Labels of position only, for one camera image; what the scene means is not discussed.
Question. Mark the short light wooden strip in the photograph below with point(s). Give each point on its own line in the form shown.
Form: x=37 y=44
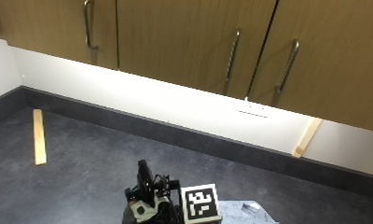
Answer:
x=39 y=137

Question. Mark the wide brown cabinet door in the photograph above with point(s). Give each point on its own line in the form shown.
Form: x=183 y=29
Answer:
x=183 y=37

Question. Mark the narrow brown cabinet door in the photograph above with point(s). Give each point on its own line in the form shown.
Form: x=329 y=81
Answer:
x=46 y=25

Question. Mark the grey-blue cloth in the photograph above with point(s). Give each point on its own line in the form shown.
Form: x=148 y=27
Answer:
x=244 y=213

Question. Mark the thin light wooden strip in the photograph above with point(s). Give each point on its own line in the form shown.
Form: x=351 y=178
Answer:
x=307 y=137

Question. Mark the white marker cube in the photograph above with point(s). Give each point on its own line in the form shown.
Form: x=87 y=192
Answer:
x=200 y=202

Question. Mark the white wall socket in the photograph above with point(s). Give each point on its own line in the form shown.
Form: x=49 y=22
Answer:
x=252 y=109

